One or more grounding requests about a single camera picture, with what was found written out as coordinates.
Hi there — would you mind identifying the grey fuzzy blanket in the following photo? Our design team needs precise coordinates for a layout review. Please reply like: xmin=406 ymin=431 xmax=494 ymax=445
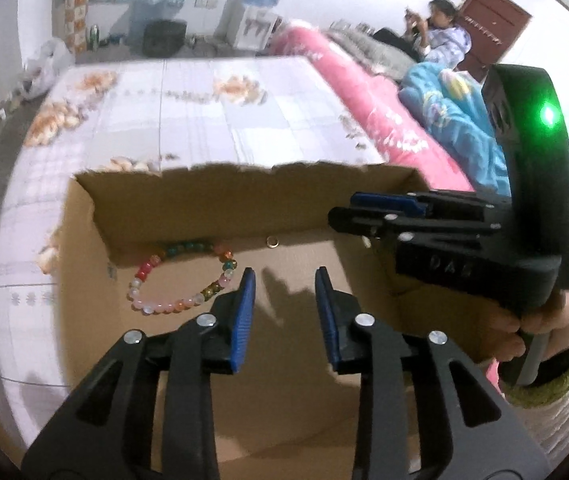
xmin=327 ymin=20 xmax=417 ymax=82

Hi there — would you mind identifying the brown cardboard box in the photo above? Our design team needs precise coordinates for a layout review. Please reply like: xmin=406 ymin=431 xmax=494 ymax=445
xmin=57 ymin=160 xmax=511 ymax=467

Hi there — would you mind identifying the pink blanket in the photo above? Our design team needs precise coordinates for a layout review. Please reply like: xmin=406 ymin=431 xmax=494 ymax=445
xmin=267 ymin=25 xmax=480 ymax=194

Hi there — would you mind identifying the blue printed blanket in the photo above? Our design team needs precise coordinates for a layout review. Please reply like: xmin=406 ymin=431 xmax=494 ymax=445
xmin=398 ymin=61 xmax=513 ymax=196

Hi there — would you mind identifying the person's right forearm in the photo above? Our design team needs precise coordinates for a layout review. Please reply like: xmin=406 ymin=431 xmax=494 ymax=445
xmin=497 ymin=321 xmax=569 ymax=466

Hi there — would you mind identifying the person's right hand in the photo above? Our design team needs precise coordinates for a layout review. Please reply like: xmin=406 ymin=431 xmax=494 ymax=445
xmin=494 ymin=291 xmax=569 ymax=363

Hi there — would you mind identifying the brown door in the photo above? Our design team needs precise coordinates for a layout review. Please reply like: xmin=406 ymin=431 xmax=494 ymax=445
xmin=457 ymin=0 xmax=534 ymax=81

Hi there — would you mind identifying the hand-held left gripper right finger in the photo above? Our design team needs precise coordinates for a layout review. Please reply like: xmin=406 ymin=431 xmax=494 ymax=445
xmin=314 ymin=266 xmax=553 ymax=480

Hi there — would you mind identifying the white water dispenser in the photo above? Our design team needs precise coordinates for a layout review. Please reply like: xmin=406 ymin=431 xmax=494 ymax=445
xmin=224 ymin=2 xmax=281 ymax=54

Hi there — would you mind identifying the white plastic bag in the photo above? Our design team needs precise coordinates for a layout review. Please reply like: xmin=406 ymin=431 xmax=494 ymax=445
xmin=23 ymin=37 xmax=76 ymax=99

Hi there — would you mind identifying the multicolour bead bracelet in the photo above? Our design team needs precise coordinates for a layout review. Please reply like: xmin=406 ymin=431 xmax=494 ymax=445
xmin=128 ymin=240 xmax=239 ymax=316

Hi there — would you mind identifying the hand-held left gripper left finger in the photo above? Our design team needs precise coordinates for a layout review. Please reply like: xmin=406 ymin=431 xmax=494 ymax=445
xmin=21 ymin=266 xmax=257 ymax=480

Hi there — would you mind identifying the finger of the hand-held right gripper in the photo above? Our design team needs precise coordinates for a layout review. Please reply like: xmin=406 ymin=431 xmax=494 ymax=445
xmin=350 ymin=191 xmax=513 ymax=226
xmin=327 ymin=206 xmax=504 ymax=252

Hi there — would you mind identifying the black bin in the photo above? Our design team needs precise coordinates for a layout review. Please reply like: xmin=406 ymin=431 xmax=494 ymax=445
xmin=143 ymin=20 xmax=188 ymax=59

